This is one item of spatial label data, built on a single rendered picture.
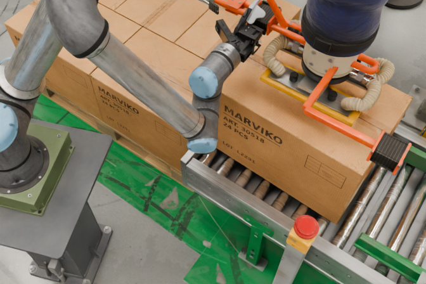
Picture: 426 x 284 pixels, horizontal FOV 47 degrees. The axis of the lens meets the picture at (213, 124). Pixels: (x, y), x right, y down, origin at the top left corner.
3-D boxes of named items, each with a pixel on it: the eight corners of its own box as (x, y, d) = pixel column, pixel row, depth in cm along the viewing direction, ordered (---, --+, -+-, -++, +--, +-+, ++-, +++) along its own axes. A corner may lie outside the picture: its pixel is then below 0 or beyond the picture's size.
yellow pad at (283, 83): (364, 106, 158) (369, 97, 154) (351, 127, 154) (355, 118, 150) (273, 62, 169) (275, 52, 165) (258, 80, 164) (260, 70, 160)
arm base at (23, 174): (22, 197, 163) (13, 184, 154) (-26, 175, 166) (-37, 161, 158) (54, 151, 172) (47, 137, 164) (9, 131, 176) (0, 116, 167)
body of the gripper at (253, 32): (262, 44, 161) (243, 67, 155) (239, 33, 164) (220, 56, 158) (264, 28, 155) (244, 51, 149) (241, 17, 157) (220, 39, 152)
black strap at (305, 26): (388, 19, 149) (392, 9, 146) (355, 67, 138) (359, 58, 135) (321, -8, 156) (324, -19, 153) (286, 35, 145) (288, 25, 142)
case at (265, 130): (381, 154, 209) (414, 97, 176) (335, 224, 190) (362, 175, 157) (264, 87, 229) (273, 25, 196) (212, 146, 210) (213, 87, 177)
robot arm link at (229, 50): (209, 65, 157) (210, 44, 149) (218, 56, 159) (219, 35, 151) (233, 77, 154) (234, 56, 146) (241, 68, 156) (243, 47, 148)
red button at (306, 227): (321, 228, 142) (323, 222, 138) (309, 247, 138) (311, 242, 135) (300, 215, 144) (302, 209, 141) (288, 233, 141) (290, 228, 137)
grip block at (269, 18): (281, 20, 166) (283, 7, 162) (266, 37, 162) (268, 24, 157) (260, 11, 169) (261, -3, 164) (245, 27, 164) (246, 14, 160)
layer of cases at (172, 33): (291, 58, 293) (301, 7, 260) (192, 179, 247) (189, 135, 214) (137, -19, 331) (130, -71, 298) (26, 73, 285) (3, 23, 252)
